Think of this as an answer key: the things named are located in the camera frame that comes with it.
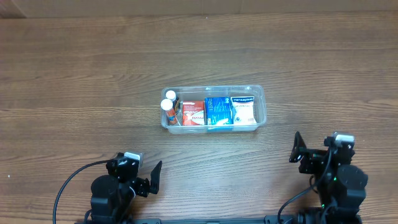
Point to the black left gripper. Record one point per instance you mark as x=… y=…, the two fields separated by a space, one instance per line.
x=143 y=185

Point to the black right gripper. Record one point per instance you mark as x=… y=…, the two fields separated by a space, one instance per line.
x=310 y=158

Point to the white Hansaplast plaster box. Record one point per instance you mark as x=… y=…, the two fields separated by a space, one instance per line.
x=243 y=110

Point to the orange tube white cap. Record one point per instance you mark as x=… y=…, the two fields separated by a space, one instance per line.
x=168 y=106

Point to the red medicine box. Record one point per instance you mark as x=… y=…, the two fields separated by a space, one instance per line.
x=193 y=113

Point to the clear plastic container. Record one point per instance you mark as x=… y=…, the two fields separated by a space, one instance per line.
x=199 y=93

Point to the dark bottle white cap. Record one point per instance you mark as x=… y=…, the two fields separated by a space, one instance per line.
x=171 y=95

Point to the blue VapoDrops lozenge box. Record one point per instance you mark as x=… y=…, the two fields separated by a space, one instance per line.
x=218 y=111

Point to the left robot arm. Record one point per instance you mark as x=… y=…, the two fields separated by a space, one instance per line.
x=112 y=194

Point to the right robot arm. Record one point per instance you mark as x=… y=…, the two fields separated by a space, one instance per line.
x=341 y=186

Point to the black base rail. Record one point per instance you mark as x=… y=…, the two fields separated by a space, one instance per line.
x=268 y=219

